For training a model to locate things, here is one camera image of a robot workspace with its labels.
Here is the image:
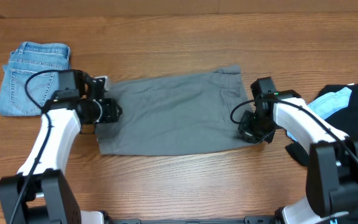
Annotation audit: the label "grey shorts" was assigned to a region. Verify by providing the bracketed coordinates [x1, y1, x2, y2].
[96, 65, 248, 156]

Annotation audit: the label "folded blue jeans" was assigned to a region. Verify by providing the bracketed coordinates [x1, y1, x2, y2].
[0, 42, 71, 116]

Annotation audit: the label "light blue shirt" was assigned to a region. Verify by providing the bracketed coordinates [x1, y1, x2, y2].
[286, 86, 353, 142]

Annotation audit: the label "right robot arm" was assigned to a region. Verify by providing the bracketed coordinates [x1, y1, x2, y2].
[237, 77, 358, 224]

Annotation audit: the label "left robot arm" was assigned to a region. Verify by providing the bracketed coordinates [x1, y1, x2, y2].
[0, 69, 122, 224]

